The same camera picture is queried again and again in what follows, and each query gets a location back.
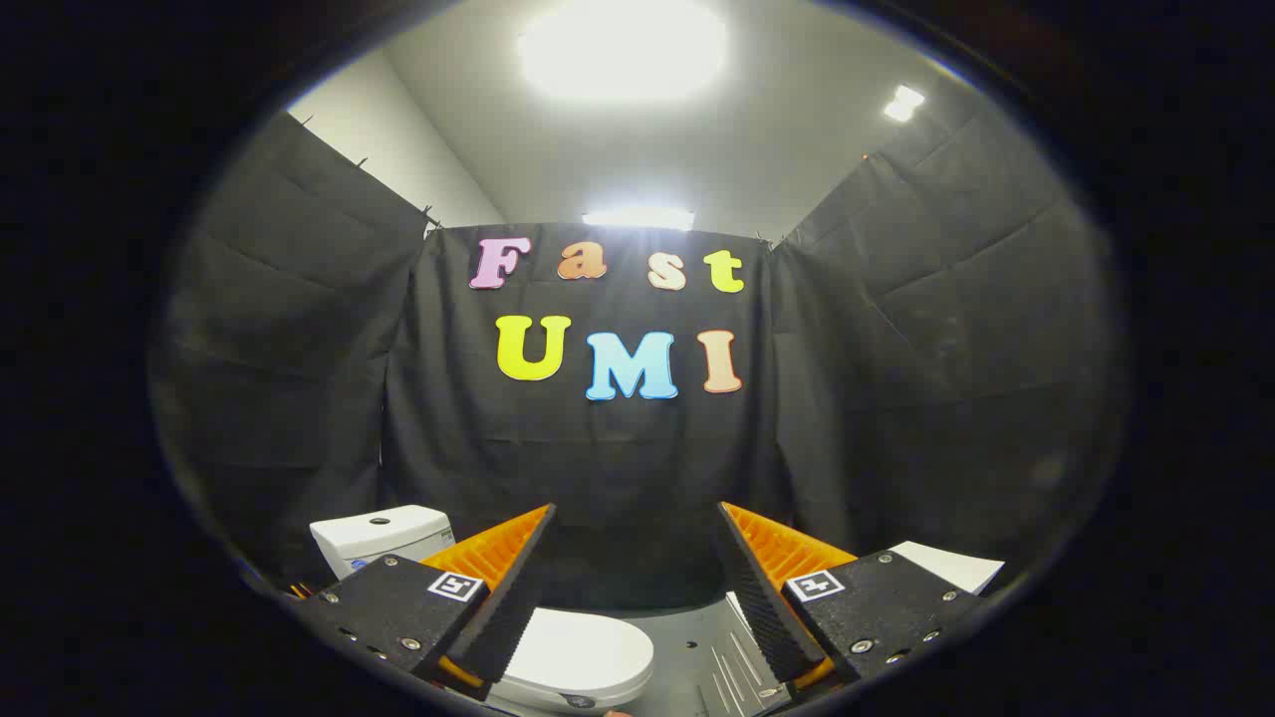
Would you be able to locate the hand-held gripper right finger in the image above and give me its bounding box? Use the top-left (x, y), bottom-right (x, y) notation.
top-left (715, 501), bottom-right (982, 690)

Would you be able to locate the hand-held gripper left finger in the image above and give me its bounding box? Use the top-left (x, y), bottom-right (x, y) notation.
top-left (295, 503), bottom-right (557, 701)

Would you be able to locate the black backdrop cloth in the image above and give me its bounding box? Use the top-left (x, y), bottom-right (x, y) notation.
top-left (149, 108), bottom-right (1132, 610)

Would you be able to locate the strip ceiling light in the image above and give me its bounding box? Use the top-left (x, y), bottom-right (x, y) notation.
top-left (583, 207), bottom-right (695, 232)

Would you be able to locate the large ceiling light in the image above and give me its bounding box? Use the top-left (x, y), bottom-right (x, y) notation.
top-left (518, 0), bottom-right (728, 101)

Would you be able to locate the white toilet lid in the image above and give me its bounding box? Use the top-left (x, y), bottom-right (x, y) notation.
top-left (488, 607), bottom-right (655, 703)

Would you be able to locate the grey drawer cabinet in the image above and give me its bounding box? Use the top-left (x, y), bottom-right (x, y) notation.
top-left (697, 541), bottom-right (1005, 716)

